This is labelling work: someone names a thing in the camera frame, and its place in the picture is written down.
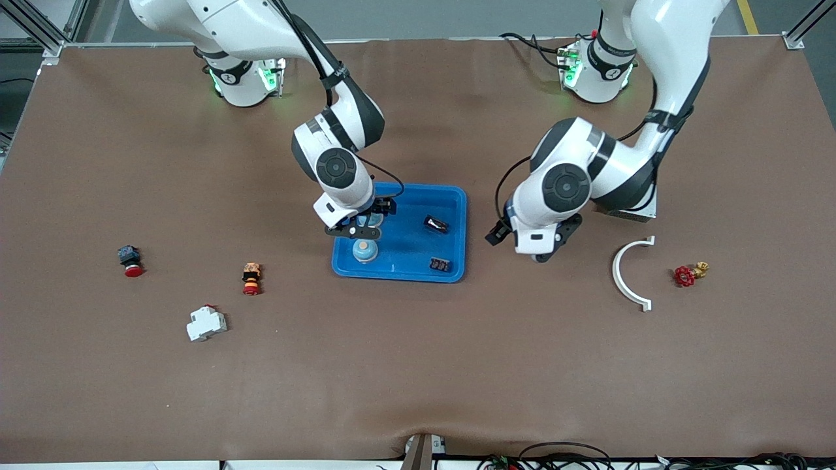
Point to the blue dome bell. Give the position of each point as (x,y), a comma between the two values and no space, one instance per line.
(361,220)
(365,251)

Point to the black relay component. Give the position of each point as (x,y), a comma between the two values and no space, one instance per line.
(435,224)

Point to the small dark terminal block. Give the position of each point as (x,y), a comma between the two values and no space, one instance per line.
(439,264)

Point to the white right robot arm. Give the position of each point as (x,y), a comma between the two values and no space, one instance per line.
(248,26)

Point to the blue plastic tray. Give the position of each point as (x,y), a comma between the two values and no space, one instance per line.
(418,254)

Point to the silver metal box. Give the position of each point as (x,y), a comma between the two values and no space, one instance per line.
(637,215)

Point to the orange red push button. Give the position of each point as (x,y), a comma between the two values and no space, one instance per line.
(251,277)

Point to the white circuit breaker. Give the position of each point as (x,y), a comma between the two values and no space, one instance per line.
(204,325)

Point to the red emergency stop button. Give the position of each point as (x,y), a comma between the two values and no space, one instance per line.
(132,269)

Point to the white curved plastic bracket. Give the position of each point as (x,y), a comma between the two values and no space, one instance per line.
(616,271)

